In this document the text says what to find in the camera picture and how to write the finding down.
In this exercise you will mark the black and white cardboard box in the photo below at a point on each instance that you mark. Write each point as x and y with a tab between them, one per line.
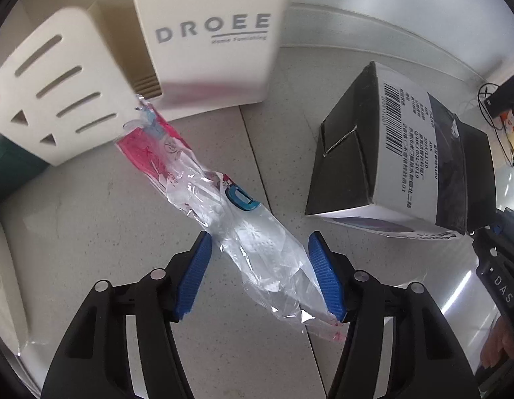
406	153

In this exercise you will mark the white dish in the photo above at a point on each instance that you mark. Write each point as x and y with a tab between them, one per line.
5	282

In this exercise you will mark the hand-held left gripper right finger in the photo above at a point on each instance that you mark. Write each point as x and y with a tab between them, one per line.
325	278

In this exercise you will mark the pink and clear wrapper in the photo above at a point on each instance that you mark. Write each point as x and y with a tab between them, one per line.
261	249

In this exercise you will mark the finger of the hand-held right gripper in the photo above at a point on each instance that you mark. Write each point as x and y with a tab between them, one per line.
496	229

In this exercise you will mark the dark green tray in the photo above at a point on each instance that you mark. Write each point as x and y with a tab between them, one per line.
11	170

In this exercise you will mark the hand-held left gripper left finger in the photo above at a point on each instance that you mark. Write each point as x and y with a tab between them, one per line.
194	278

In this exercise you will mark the cream desk organizer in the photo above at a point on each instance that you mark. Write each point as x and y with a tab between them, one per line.
207	62

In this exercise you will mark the orange and white packet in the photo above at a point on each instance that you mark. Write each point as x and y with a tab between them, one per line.
512	121

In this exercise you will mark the person's right hand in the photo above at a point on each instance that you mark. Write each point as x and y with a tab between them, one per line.
500	343

